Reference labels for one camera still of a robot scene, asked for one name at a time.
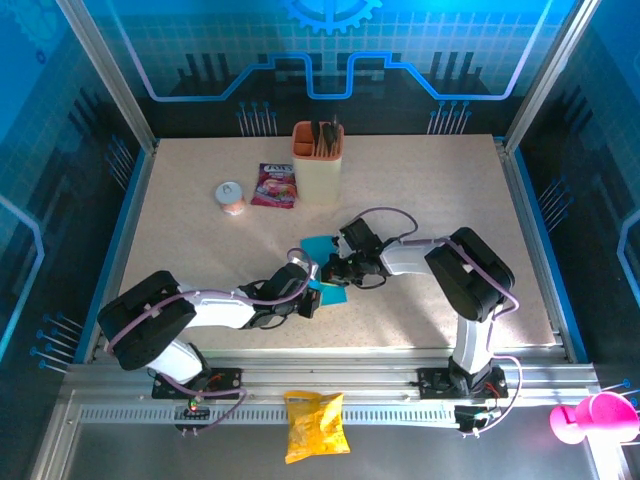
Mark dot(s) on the yellow chip bag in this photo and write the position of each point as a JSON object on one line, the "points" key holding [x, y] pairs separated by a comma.
{"points": [[315, 430]]}

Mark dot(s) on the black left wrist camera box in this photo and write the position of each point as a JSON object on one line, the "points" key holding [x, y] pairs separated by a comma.
{"points": [[290, 280]]}

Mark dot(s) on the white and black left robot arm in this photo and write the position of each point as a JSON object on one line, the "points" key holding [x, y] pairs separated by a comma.
{"points": [[150, 325]]}

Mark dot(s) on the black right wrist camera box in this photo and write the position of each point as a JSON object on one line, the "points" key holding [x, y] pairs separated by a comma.
{"points": [[359, 236]]}

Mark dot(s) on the small tin can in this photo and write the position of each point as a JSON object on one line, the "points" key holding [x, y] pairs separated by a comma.
{"points": [[229, 197]]}

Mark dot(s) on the blue paper sheet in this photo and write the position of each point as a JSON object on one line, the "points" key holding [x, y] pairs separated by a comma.
{"points": [[315, 245]]}

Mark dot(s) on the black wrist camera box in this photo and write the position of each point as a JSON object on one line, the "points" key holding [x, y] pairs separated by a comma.
{"points": [[359, 236], [290, 280]]}

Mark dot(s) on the black utensil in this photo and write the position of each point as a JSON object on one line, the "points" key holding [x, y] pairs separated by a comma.
{"points": [[330, 132]]}

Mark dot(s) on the purple candy bag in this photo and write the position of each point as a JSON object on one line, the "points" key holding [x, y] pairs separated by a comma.
{"points": [[274, 187]]}

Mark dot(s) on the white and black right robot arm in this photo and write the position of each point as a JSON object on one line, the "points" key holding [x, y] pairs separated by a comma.
{"points": [[470, 280]]}

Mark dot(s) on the pink plastic object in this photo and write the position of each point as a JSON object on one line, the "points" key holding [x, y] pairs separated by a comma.
{"points": [[600, 417]]}

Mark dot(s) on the beige utensil holder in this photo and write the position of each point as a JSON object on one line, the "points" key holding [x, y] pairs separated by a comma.
{"points": [[317, 175]]}

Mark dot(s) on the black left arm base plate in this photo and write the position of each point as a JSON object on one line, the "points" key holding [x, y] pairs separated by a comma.
{"points": [[225, 380]]}

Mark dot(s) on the aluminium frame post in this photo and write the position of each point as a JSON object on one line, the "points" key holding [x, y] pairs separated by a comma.
{"points": [[545, 80], [110, 80]]}

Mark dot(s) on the aluminium frame rail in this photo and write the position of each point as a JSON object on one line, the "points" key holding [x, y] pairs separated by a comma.
{"points": [[325, 370]]}

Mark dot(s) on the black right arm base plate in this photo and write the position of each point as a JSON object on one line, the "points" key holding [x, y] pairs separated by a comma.
{"points": [[435, 382]]}

